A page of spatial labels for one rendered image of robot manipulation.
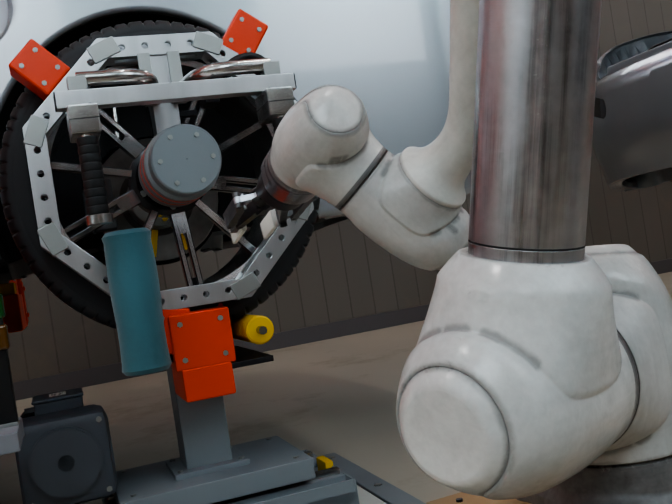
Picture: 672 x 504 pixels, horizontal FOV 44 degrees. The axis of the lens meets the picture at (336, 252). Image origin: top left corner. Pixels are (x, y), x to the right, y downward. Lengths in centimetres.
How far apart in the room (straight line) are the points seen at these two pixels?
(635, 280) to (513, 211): 22
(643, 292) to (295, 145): 44
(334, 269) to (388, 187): 546
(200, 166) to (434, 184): 61
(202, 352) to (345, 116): 77
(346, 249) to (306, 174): 549
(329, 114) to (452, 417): 47
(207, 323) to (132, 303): 20
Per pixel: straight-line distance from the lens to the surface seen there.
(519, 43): 70
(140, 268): 153
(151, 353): 154
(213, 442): 186
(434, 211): 105
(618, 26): 838
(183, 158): 154
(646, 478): 91
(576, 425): 71
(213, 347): 167
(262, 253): 170
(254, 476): 178
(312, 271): 644
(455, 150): 103
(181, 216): 178
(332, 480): 186
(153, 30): 183
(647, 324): 87
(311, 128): 102
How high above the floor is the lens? 64
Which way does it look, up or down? level
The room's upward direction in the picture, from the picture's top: 9 degrees counter-clockwise
